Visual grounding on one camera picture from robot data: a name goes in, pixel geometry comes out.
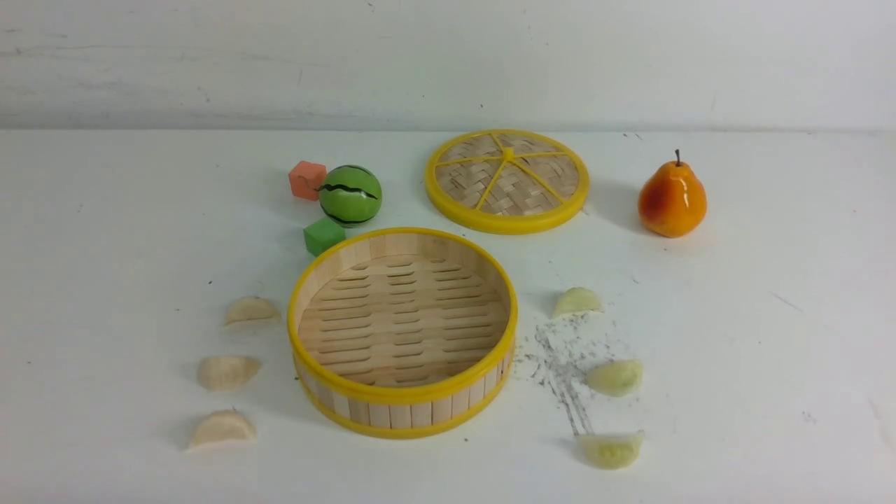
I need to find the green dumpling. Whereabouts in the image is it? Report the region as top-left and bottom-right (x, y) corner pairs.
(585, 358), (643, 398)
(552, 286), (603, 319)
(576, 433), (644, 471)

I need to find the white dumpling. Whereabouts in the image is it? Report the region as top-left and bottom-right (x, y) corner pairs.
(188, 409), (258, 450)
(197, 356), (263, 391)
(224, 295), (281, 326)

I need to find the yellow woven steamer lid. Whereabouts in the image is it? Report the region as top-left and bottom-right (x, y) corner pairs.
(423, 129), (591, 235)

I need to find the yellow rimmed bamboo steamer tray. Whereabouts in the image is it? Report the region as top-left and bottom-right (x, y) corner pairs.
(287, 227), (519, 438)

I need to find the green toy watermelon ball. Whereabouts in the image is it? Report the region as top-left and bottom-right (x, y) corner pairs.
(317, 164), (383, 228)

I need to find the green foam cube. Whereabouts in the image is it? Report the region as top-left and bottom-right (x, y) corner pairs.
(303, 217), (347, 256)

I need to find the orange foam cube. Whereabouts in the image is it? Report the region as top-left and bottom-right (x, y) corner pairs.
(288, 160), (328, 202)

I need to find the orange toy pear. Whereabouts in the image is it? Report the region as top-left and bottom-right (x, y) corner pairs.
(638, 149), (708, 239)

